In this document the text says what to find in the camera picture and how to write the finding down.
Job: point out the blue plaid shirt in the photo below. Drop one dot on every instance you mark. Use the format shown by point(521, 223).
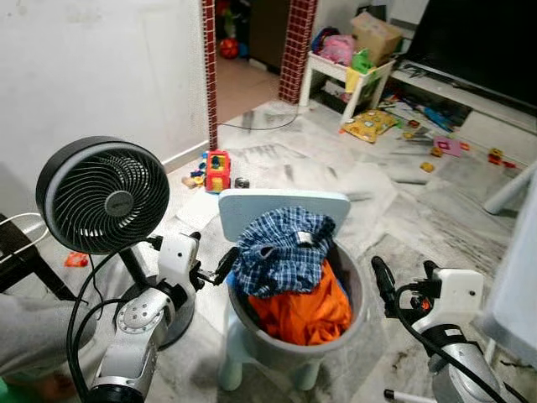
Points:
point(277, 252)

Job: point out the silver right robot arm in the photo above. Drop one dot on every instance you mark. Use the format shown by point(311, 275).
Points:
point(461, 361)

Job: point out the orange garment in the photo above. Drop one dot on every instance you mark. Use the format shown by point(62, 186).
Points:
point(306, 311)

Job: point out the black floor fan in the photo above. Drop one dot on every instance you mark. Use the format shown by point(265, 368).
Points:
point(105, 201)

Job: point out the grey laundry bin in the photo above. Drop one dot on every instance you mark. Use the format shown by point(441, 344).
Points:
point(285, 353)

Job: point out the light blue furniture leg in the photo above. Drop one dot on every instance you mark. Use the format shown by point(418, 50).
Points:
point(512, 189)

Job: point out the small orange toy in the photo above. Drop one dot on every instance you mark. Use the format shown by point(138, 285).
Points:
point(76, 259)

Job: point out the pink flat toy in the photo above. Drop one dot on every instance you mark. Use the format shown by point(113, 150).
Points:
point(446, 147)

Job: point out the yellow and red toy block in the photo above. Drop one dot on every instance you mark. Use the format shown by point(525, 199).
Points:
point(496, 156)

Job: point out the yellow printed bag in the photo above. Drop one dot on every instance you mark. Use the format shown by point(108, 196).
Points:
point(369, 126)

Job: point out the white television cabinet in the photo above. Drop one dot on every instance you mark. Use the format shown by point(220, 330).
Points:
point(503, 126)

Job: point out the red brick tile column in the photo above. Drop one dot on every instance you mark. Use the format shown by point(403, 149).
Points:
point(298, 50)
point(210, 75)

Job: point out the person leg grey trousers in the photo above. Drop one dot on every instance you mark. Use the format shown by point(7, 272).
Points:
point(33, 332)

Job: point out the red orange ball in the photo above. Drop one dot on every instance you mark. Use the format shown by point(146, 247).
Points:
point(229, 48)

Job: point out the yellow cloth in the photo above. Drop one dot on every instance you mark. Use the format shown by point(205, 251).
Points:
point(352, 81)

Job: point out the small white side table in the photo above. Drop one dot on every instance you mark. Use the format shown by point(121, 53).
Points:
point(315, 60)

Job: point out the green toy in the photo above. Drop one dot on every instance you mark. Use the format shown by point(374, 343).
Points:
point(362, 61)

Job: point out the black television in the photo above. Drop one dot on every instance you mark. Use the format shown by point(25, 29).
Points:
point(478, 42)

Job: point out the pink backpack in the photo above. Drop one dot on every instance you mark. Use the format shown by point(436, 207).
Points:
point(337, 49)

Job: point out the cardboard box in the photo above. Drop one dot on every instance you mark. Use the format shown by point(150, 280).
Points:
point(377, 35)

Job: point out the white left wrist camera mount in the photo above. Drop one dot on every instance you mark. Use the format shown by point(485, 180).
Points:
point(178, 256)

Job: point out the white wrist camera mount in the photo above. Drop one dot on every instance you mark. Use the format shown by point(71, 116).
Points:
point(460, 298)
point(178, 256)

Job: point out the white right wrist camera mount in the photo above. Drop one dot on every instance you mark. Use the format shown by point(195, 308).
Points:
point(460, 298)

